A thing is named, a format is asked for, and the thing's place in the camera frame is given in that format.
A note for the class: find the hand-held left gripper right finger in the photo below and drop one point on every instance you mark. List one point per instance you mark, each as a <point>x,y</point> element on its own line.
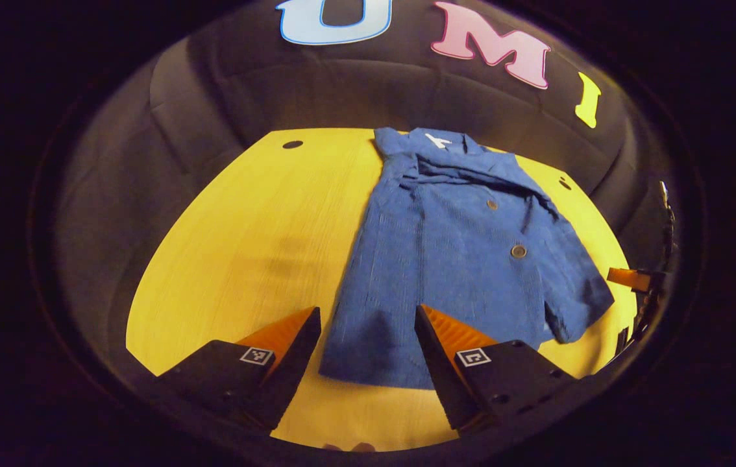
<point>436,370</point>

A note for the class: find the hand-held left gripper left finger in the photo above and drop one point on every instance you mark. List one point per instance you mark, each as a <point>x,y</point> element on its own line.
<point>290,376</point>

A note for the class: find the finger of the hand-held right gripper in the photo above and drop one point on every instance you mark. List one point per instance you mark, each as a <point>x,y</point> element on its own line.
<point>627,277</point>

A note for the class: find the blue button shirt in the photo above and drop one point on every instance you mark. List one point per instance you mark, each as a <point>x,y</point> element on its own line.
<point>439,259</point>

